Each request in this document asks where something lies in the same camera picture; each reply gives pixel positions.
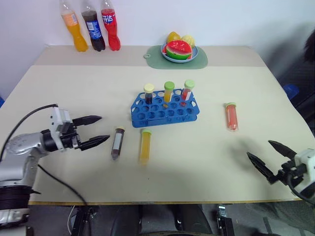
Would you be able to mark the yellow toy fruit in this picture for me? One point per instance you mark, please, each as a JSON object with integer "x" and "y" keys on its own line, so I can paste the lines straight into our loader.
{"x": 189, "y": 40}

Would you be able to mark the red soda bottle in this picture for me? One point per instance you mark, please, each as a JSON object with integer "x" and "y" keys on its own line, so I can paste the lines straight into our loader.
{"x": 112, "y": 37}

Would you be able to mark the dark tube pale yellow cap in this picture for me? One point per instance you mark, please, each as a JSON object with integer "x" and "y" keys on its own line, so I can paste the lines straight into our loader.
{"x": 148, "y": 94}

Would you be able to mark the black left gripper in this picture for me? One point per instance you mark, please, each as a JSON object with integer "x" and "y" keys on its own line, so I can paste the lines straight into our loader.
{"x": 69, "y": 140}

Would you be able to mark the green silicone mat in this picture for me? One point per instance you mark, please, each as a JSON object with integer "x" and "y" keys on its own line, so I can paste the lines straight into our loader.
{"x": 155, "y": 60}

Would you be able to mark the black metal frame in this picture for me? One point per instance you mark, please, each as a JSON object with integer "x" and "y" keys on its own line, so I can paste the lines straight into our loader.
{"x": 81, "y": 221}
{"x": 225, "y": 221}

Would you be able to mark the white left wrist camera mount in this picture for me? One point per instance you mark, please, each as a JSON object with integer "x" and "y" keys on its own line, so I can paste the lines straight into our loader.
{"x": 59, "y": 118}

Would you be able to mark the orange soda bottle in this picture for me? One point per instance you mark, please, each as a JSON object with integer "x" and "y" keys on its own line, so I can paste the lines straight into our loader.
{"x": 78, "y": 37}

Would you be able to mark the blue plastic object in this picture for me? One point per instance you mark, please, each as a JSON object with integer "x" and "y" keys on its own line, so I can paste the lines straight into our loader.
{"x": 291, "y": 91}

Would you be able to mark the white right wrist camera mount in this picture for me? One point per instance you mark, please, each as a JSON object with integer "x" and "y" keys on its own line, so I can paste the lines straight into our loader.
{"x": 306, "y": 159}

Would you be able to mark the orange tube green cap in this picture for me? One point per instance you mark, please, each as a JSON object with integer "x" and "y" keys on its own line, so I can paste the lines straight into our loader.
{"x": 145, "y": 147}
{"x": 168, "y": 92}

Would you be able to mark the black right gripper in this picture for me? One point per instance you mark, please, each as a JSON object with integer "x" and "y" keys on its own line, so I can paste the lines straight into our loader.
{"x": 288, "y": 173}

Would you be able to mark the red tube green cap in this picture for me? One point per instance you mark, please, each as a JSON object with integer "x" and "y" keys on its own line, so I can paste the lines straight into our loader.
{"x": 189, "y": 86}
{"x": 231, "y": 118}

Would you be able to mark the blue plate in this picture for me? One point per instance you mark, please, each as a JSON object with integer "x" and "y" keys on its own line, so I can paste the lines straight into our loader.
{"x": 195, "y": 54}

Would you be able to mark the dark tube brown cap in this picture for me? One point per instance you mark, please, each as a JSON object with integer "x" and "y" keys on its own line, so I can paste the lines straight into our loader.
{"x": 118, "y": 145}

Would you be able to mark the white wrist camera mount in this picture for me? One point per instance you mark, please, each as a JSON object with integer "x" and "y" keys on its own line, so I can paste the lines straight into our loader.
{"x": 306, "y": 159}
{"x": 59, "y": 118}

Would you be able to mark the toy watermelon slice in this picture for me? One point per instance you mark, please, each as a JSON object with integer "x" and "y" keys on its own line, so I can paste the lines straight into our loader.
{"x": 178, "y": 50}

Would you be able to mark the blue test tube rack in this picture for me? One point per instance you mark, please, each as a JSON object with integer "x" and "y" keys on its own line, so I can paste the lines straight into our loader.
{"x": 157, "y": 120}

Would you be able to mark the cola bottle blue label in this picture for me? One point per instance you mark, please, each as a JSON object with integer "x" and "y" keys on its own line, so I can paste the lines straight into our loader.
{"x": 95, "y": 37}

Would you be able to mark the orange toy fruit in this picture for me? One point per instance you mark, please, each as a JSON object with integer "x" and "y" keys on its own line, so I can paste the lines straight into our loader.
{"x": 173, "y": 36}

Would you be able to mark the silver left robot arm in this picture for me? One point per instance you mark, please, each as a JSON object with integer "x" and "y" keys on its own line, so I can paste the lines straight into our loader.
{"x": 23, "y": 142}

